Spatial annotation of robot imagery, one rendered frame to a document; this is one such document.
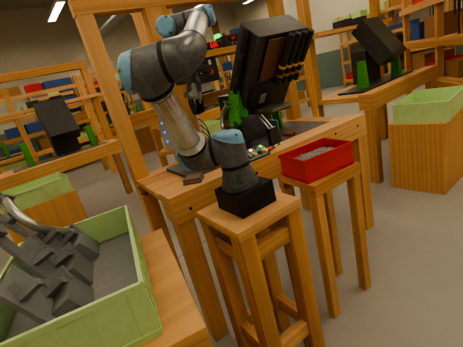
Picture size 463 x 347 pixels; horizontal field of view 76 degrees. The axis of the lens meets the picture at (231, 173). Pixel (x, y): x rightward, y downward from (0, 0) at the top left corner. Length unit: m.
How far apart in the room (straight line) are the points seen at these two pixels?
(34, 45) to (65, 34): 0.98
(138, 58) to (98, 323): 0.67
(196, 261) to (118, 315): 0.82
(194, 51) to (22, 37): 11.00
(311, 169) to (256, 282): 0.59
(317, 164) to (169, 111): 0.79
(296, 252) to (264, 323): 0.31
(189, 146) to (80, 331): 0.64
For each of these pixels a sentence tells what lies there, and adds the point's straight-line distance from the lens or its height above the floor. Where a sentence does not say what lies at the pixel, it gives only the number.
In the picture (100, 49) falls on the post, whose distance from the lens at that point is 1.96.
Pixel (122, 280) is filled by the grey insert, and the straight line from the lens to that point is 1.06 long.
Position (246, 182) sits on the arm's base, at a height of 0.97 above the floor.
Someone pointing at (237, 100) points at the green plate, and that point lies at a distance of 1.84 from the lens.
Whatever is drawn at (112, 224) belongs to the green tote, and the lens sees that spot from 1.37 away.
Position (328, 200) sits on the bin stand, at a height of 0.54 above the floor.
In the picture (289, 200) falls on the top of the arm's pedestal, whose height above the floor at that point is 0.85.
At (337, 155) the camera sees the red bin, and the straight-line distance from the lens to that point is 1.56.
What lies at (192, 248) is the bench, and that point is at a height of 0.60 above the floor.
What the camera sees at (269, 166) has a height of 0.84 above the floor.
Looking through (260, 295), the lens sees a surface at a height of 0.56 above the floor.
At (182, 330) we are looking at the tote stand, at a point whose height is 0.79.
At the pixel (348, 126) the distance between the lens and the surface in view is 2.16.
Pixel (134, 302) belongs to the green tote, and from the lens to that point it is 0.82.
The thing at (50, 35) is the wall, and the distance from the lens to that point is 11.91.
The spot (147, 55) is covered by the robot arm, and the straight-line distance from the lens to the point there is 0.87.
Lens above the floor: 1.38
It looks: 18 degrees down
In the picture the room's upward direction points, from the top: 14 degrees counter-clockwise
